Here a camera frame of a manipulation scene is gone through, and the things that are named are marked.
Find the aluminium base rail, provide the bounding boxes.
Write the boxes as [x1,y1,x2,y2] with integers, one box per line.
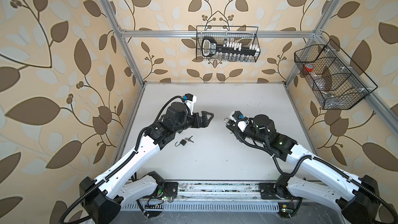
[91,179,349,214]

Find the black padlock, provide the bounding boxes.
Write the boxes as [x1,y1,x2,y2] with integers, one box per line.
[224,118,235,126]

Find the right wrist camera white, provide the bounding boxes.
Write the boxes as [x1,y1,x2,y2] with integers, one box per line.
[230,111,249,132]

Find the black padlock front keys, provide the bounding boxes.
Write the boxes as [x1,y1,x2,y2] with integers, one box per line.
[175,136,193,147]

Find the clear plastic bag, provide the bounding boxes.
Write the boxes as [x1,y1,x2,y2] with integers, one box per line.
[316,86,346,110]

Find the black socket set holder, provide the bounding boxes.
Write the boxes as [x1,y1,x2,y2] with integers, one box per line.
[199,36,261,60]

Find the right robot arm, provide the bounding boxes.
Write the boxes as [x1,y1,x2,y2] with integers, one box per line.
[224,111,398,224]

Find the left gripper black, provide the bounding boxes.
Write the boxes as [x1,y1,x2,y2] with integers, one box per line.
[172,109,214,134]

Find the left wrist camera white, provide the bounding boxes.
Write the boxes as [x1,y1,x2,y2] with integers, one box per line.
[182,93,197,115]

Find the back wire basket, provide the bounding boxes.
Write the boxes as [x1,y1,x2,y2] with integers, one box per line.
[196,25,261,63]

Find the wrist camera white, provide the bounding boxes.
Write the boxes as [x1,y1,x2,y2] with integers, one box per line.
[182,93,197,115]
[230,111,249,132]

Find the side wire basket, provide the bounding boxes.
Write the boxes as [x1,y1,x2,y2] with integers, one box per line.
[294,39,378,110]

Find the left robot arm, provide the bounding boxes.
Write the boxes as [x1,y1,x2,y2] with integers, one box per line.
[58,93,214,224]

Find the red capped item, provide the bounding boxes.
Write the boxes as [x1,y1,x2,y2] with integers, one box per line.
[303,64,314,73]

